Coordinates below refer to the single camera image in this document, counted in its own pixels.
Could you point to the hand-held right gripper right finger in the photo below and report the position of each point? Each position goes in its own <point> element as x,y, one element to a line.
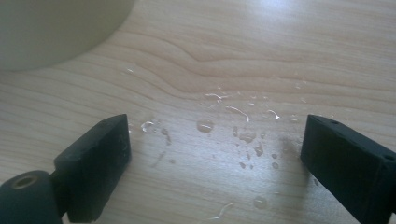
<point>348,165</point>

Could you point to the cream round container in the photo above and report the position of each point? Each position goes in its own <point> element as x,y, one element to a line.
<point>53,28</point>

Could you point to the water droplets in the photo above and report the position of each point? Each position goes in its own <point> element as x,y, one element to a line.
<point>218,137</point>

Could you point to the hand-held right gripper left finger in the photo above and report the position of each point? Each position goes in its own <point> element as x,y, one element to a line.
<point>93,168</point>

